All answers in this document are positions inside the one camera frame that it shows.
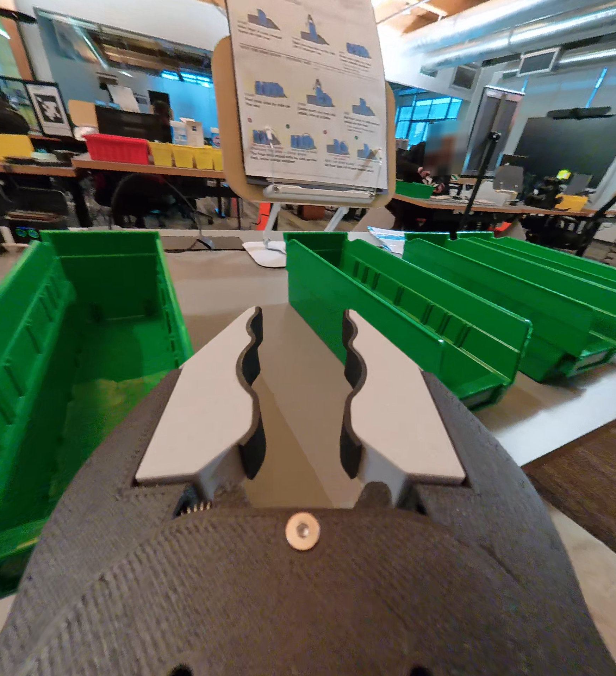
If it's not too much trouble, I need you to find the black cable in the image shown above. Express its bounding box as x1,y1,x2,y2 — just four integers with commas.
168,180,216,250

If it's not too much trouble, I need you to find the black monitor screen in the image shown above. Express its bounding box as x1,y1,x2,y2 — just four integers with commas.
513,112,616,192

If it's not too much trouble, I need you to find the grey desk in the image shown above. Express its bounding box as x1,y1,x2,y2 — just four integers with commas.
0,228,616,613

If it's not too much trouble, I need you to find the red plastic bin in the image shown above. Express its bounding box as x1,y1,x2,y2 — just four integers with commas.
83,133,154,165

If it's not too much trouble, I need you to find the framed marker poster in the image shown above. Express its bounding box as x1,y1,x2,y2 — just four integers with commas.
25,81,74,139

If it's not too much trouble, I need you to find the instruction sheet on clipboard stand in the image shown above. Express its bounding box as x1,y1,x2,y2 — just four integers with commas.
211,36,398,205

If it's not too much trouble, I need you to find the white document stand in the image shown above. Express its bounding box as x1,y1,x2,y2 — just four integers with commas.
241,182,378,270

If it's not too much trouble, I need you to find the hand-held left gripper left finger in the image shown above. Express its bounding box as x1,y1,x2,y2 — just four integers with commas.
135,305,267,501

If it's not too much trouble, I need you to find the printed instruction sheet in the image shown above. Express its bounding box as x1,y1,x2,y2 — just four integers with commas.
226,0,389,192

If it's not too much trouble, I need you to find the white blue plastic pouch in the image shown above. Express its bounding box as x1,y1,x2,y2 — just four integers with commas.
367,226,410,253

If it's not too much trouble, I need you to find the long wooden table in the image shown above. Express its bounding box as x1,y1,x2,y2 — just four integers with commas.
0,156,225,229

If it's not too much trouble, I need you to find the silver ceiling duct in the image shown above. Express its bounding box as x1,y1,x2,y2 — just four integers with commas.
390,0,616,76

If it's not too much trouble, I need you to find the black tripod stand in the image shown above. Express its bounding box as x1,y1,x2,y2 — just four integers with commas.
461,87,526,234

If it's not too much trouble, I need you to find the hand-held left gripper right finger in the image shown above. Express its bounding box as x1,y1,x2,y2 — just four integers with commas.
341,309,468,509

